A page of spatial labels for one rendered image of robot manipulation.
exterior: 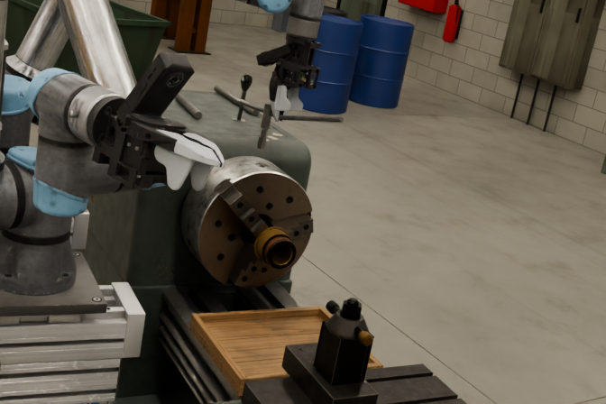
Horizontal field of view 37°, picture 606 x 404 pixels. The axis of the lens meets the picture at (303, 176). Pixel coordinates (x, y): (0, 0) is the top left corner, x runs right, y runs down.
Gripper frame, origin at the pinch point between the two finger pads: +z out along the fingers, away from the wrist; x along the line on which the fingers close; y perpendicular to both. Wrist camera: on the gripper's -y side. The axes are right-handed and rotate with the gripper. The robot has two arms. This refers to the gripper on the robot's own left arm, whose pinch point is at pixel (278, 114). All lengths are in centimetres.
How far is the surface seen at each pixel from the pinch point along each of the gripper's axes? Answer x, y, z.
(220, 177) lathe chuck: -10.0, -5.3, 17.4
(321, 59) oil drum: 491, -404, 74
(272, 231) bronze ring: -6.4, 11.9, 25.2
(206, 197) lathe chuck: -14.1, -4.4, 21.9
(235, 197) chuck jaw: -12.0, 3.2, 19.5
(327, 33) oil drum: 491, -403, 49
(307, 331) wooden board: 2, 23, 48
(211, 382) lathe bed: -23, 18, 59
